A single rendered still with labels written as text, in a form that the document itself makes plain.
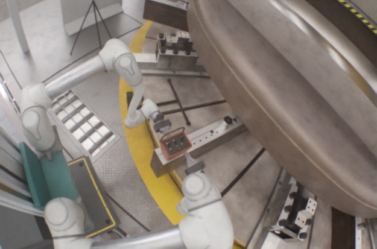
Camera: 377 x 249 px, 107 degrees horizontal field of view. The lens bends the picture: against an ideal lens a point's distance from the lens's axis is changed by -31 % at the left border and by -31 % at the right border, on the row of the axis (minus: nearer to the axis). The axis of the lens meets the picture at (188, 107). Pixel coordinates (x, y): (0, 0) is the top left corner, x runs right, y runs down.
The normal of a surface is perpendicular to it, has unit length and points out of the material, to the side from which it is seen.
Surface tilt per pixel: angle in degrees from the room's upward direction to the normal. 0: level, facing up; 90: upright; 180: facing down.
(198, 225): 31
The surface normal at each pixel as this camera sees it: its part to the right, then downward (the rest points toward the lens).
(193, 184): -0.24, -0.57
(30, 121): 0.31, -0.48
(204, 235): -0.19, -0.39
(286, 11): -0.41, -0.19
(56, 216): 0.21, -0.65
